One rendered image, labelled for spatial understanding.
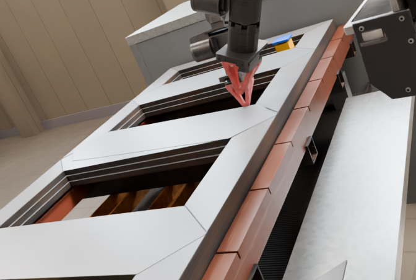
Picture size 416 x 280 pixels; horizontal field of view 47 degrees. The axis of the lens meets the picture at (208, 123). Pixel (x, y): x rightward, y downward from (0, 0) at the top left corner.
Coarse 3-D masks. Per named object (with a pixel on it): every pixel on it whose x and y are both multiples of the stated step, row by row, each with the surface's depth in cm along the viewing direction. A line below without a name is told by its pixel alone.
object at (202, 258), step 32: (192, 96) 164; (224, 96) 158; (288, 96) 123; (64, 160) 149; (96, 160) 136; (128, 160) 128; (160, 160) 122; (192, 160) 117; (256, 160) 99; (64, 192) 137; (224, 224) 84
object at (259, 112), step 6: (258, 108) 122; (264, 108) 120; (252, 114) 120; (258, 114) 118; (264, 114) 116; (246, 120) 117; (252, 120) 116; (258, 120) 114; (240, 126) 115; (246, 126) 114; (252, 126) 112; (234, 132) 114; (240, 132) 112; (228, 138) 112
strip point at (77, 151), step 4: (108, 132) 158; (100, 136) 157; (92, 140) 157; (96, 140) 155; (84, 144) 156; (88, 144) 154; (92, 144) 152; (76, 148) 155; (80, 148) 153; (84, 148) 152; (88, 148) 150; (76, 152) 151; (80, 152) 149; (72, 156) 149; (76, 156) 147; (72, 160) 145
